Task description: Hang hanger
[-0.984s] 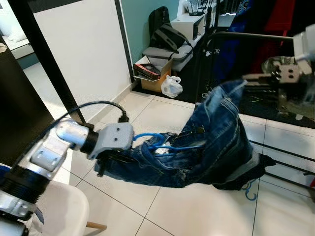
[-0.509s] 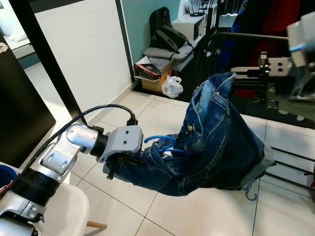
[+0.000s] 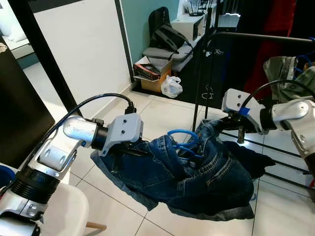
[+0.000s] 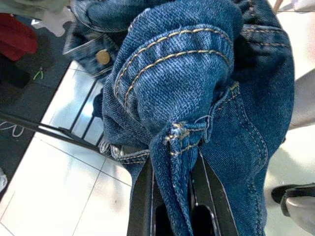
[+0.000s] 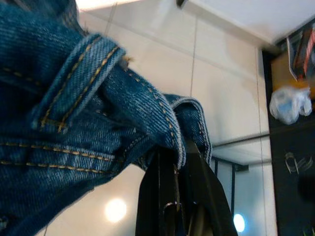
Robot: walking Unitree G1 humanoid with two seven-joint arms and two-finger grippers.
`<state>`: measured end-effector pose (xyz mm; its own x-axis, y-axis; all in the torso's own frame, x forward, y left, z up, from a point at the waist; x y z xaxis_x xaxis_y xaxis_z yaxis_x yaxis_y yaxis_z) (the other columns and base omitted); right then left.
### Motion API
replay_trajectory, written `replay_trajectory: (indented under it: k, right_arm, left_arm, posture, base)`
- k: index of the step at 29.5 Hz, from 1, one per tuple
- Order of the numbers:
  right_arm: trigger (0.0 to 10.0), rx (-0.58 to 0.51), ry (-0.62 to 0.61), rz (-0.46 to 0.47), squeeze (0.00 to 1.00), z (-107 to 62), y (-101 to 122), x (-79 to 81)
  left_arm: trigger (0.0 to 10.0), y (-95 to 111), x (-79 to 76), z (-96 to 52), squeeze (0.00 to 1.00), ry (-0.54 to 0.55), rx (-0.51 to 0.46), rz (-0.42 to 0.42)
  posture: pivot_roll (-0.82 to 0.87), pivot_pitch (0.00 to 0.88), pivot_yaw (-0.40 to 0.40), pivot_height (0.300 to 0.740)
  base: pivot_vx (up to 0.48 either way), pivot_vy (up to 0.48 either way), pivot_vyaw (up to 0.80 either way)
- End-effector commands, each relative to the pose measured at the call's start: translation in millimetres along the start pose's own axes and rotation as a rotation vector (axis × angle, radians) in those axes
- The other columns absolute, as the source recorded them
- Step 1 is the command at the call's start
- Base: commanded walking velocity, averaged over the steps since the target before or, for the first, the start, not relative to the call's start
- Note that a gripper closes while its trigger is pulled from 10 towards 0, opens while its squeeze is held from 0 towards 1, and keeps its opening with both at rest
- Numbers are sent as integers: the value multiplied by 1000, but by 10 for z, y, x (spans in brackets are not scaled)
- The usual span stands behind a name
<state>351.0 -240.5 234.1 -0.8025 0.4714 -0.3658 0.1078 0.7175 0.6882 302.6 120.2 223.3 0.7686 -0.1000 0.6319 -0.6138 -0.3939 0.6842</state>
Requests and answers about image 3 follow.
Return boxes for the blue denim jeans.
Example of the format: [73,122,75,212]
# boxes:
[90,119,256,221]

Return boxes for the dark navy cloth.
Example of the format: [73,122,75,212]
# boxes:
[227,141,277,178]

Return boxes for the dark hanging garment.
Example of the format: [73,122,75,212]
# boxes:
[209,0,266,94]

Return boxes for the white plastic bag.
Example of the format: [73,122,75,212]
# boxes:
[161,75,184,99]

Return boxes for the brown cardboard box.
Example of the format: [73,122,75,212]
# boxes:
[134,56,173,93]

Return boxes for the olive green garment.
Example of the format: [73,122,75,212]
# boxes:
[263,55,315,101]

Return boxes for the black red box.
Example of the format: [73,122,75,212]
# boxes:
[134,61,163,80]

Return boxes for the black metal clothes rack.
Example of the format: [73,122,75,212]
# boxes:
[192,0,315,190]

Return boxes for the white side cabinet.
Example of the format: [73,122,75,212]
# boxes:
[171,12,206,42]

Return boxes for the red hanging garment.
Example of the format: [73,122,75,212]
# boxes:
[244,0,297,99]

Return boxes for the black grey backpack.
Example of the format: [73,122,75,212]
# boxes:
[150,22,193,54]

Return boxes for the blue plastic bucket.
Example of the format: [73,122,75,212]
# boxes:
[0,165,16,188]

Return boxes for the black grey office chair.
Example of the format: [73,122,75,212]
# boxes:
[142,6,193,63]

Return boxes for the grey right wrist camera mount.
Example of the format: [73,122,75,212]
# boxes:
[221,88,267,135]

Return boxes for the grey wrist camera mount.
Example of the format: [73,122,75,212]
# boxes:
[100,113,144,157]
[221,88,267,135]

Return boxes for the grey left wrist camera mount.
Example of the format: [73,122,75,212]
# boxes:
[100,113,144,157]

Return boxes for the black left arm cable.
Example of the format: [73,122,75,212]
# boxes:
[27,92,137,165]

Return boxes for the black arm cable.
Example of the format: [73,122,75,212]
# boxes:
[240,79,315,113]
[27,92,137,165]

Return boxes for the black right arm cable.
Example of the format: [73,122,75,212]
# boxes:
[240,79,315,113]

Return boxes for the black wall post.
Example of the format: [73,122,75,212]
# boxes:
[10,0,83,118]

